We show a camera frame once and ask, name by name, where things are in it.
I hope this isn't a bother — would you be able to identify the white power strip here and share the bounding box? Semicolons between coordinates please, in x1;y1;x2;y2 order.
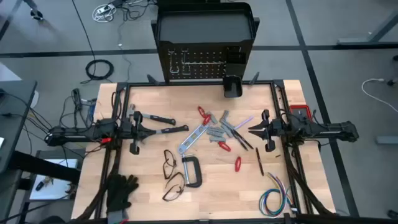
91;2;118;23

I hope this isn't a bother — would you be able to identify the grey table foot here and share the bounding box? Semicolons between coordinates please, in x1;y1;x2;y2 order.
374;135;398;145

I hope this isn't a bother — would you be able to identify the silver aluminium spirit level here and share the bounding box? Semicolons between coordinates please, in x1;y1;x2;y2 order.
177;123;210;156

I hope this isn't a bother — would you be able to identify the black chair base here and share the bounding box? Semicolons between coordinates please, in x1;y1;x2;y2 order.
22;0;44;21

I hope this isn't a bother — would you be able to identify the black coiled floor cable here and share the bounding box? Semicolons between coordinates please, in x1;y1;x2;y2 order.
80;58;115;85

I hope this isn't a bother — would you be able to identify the black pegboard tool cart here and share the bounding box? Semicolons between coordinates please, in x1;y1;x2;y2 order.
146;1;261;85

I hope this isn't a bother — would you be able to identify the clear safety glasses black frame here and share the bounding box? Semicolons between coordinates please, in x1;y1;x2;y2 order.
161;171;187;202
162;149;178;180

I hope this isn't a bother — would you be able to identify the black aluminium table frame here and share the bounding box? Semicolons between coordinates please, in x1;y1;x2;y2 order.
93;79;315;224

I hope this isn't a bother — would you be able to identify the long metal peg hook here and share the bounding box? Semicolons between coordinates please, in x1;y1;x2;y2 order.
183;60;226;65

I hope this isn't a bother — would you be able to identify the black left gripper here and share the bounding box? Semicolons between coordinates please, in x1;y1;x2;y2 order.
120;111;156;156

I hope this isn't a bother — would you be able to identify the black plastic hanging bin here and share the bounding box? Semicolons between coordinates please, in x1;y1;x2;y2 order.
223;75;243;99

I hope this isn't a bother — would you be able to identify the grey table leg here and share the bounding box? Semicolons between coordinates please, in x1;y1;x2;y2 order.
337;11;398;46

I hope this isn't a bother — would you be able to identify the black ballpoint pen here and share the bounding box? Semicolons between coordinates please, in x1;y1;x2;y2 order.
255;147;265;177
230;129;249;152
233;128;255;150

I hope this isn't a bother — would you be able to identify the black work glove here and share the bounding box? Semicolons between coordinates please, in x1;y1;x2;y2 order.
106;174;140;224

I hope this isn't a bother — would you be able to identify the bunch of keys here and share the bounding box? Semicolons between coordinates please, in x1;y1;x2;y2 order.
34;175;54;192

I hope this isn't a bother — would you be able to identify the white floor cable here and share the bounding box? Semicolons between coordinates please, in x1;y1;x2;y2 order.
361;77;398;113

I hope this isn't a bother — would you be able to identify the black desk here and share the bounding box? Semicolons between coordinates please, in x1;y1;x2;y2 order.
0;80;38;175

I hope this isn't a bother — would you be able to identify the black power strip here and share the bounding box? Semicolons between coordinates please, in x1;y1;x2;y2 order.
71;88;83;110

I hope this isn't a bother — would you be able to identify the black C-clamp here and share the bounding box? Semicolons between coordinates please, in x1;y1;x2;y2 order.
181;154;203;189

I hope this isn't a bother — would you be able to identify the claw hammer black grip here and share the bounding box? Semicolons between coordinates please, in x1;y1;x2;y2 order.
154;124;190;135
128;104;177;126

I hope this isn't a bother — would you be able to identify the multicoloured wire bundle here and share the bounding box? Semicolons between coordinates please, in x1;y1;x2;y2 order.
258;172;295;218

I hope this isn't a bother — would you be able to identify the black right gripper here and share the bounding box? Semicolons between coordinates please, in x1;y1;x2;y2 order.
248;109;292;153

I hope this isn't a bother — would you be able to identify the white paper sheet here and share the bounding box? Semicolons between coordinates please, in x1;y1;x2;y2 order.
29;158;79;201

